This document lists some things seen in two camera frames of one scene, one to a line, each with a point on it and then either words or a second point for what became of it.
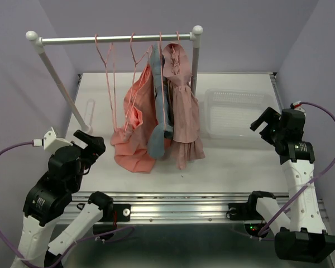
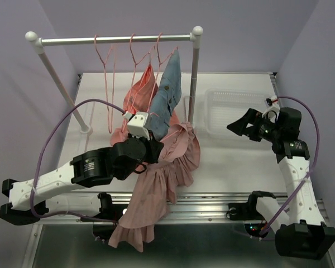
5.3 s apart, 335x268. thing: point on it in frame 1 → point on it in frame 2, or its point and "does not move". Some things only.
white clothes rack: x=39 y=41 does not move
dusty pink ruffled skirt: x=186 y=150 → x=157 y=185
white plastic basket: x=228 y=113 does not move
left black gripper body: x=90 y=158 → x=151 y=157
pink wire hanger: x=162 y=79 → x=158 y=70
